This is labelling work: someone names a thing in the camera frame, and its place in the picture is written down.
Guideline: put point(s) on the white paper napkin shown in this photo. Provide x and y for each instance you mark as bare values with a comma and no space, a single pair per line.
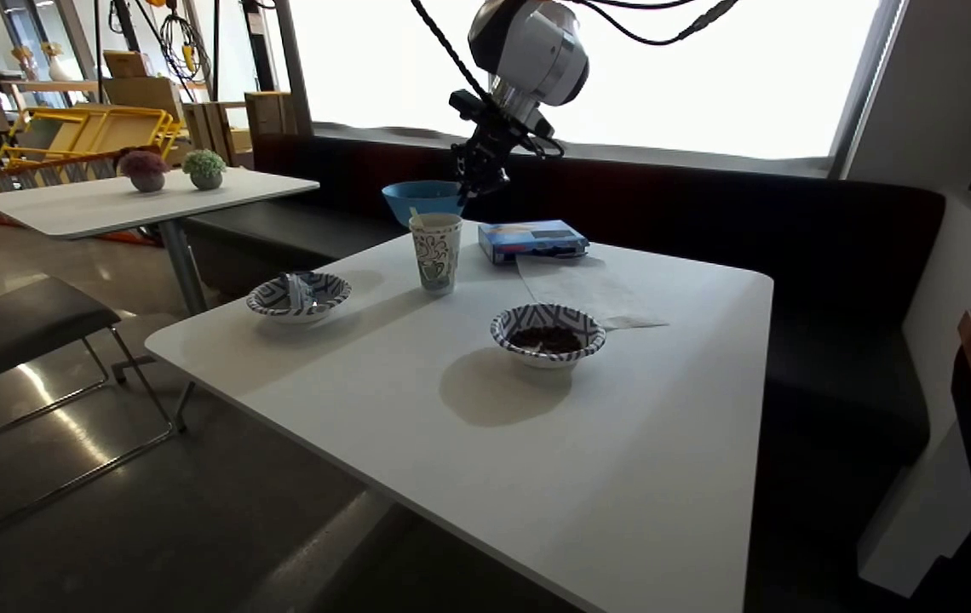
622,292

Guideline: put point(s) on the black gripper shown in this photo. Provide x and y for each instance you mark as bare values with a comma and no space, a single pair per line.
496,132

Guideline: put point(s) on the green round ball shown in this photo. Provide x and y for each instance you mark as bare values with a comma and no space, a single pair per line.
206,169

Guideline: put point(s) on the cardboard box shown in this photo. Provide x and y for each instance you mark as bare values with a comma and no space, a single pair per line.
144,91

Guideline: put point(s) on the patterned paper bowl with chocolate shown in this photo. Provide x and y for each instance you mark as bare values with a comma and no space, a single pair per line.
546,355

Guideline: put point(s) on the patterned paper cup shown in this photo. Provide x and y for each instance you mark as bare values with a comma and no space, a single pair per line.
437,255

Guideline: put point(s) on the white side table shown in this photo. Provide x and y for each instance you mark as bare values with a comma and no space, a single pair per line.
97,205

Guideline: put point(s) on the yellow cart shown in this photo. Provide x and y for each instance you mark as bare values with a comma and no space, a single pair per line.
85,132

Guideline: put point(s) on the black stool with metal legs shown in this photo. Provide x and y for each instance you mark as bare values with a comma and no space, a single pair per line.
9,327

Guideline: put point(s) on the blue cookie box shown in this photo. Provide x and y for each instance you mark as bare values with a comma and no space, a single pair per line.
532,238

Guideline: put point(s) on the black bench sofa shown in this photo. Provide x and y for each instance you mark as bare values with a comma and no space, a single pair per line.
735,226

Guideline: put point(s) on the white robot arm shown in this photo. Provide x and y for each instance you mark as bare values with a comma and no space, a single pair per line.
535,53

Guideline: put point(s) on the blue plastic bowl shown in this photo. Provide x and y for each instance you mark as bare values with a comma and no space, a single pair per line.
417,202

